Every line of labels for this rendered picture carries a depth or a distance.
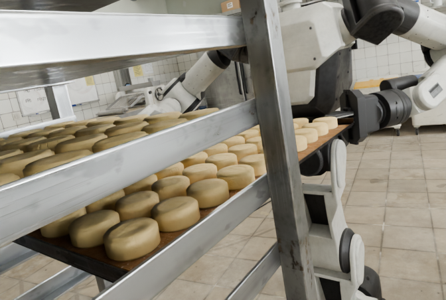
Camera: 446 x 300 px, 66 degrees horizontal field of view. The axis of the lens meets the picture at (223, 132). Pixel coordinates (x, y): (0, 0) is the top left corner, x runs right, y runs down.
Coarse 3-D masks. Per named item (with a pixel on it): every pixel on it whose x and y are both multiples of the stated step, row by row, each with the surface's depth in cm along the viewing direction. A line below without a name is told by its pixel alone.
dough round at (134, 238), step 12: (120, 228) 32; (132, 228) 32; (144, 228) 31; (156, 228) 31; (108, 240) 30; (120, 240) 30; (132, 240) 30; (144, 240) 30; (156, 240) 31; (108, 252) 30; (120, 252) 30; (132, 252) 30; (144, 252) 30
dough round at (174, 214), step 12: (156, 204) 37; (168, 204) 36; (180, 204) 36; (192, 204) 35; (156, 216) 34; (168, 216) 34; (180, 216) 34; (192, 216) 35; (168, 228) 34; (180, 228) 34
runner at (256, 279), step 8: (272, 248) 41; (264, 256) 40; (272, 256) 41; (256, 264) 38; (264, 264) 39; (272, 264) 41; (280, 264) 42; (248, 272) 42; (256, 272) 38; (264, 272) 39; (272, 272) 41; (248, 280) 37; (256, 280) 38; (264, 280) 39; (240, 288) 35; (248, 288) 37; (256, 288) 38; (232, 296) 34; (240, 296) 35; (248, 296) 36
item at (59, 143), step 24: (96, 120) 52; (120, 120) 46; (144, 120) 43; (168, 120) 37; (0, 144) 43; (24, 144) 40; (48, 144) 36; (72, 144) 32; (96, 144) 29; (0, 168) 27; (24, 168) 28; (48, 168) 24
